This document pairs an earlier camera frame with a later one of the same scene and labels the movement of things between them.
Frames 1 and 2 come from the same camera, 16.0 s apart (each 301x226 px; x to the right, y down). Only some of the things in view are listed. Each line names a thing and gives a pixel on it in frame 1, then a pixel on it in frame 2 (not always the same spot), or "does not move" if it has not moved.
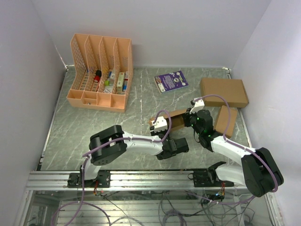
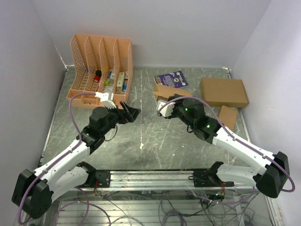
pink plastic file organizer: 104,72 does not move
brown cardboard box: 177,119 -> 162,92
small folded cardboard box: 222,121 does not move
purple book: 170,82 does not move
